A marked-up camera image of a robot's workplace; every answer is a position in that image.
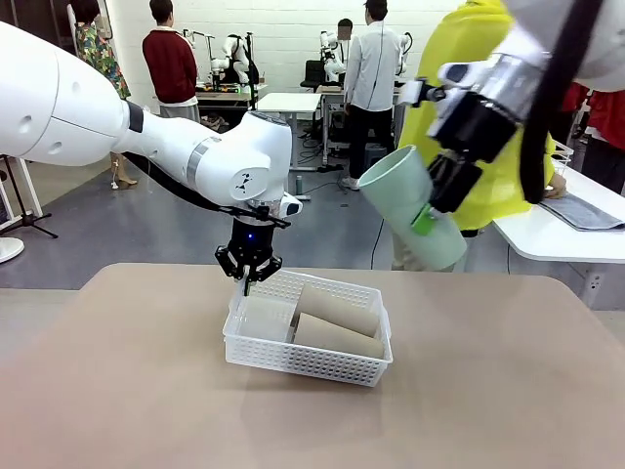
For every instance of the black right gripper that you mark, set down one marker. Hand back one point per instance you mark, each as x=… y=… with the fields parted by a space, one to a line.
x=473 y=127

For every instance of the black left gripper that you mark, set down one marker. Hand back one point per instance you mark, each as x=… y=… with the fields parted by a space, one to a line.
x=251 y=239

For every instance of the pale green plastic cup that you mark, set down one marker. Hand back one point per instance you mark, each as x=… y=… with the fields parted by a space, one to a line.
x=400 y=195

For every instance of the beige plastic cup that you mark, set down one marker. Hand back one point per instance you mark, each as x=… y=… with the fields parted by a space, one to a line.
x=337 y=339
x=342 y=310

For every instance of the white perforated plastic basket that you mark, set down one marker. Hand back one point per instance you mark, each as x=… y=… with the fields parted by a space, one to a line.
x=303 y=361

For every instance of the grey towel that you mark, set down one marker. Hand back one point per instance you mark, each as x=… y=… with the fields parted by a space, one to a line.
x=586 y=212

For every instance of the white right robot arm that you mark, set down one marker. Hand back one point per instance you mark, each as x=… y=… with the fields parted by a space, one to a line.
x=610 y=49

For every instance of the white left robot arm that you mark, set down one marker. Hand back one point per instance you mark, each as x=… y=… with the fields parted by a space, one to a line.
x=58 y=98

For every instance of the person's right hand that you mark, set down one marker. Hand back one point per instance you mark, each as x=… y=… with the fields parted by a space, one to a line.
x=557 y=186

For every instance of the person in yellow cape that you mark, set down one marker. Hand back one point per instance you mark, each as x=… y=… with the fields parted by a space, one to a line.
x=498 y=195

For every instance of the grey bottle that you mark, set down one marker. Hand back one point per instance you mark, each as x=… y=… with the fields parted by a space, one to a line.
x=298 y=184

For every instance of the white side table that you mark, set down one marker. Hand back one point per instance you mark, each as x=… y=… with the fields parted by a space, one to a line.
x=561 y=239

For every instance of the person in white shirt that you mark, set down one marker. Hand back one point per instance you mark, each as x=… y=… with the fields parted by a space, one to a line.
x=371 y=73

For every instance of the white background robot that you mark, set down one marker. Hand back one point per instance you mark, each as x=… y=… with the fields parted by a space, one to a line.
x=234 y=54
x=329 y=58
x=405 y=49

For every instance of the person in red jacket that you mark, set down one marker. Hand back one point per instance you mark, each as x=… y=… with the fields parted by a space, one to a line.
x=605 y=117

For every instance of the white standing desk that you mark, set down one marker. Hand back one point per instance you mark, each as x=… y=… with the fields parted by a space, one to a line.
x=288 y=102

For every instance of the grey workbench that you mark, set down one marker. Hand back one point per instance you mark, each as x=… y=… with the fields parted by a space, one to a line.
x=229 y=94

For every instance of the black office chair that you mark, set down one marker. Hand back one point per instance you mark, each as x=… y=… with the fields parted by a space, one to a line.
x=312 y=73

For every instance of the dark-haired person at workstation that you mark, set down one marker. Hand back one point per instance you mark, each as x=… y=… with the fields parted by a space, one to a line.
x=345 y=29

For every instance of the man in red sweater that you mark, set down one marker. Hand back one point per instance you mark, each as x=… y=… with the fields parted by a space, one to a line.
x=171 y=63

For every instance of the black tripod stand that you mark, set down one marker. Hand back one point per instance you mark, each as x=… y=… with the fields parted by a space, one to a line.
x=27 y=220

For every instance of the white round base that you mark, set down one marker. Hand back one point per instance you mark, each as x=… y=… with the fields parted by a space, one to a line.
x=10 y=250

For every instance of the woman in floral shirt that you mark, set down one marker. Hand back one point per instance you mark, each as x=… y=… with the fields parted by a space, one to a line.
x=97 y=49

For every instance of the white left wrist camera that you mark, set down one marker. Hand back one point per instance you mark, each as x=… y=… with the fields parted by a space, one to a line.
x=293 y=205

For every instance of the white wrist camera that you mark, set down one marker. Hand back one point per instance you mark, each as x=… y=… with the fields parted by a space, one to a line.
x=412 y=93
x=293 y=205

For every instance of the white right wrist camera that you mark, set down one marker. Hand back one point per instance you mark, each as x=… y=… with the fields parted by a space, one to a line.
x=412 y=93

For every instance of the white shelf frame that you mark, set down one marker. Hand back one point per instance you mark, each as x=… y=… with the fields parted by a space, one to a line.
x=29 y=190

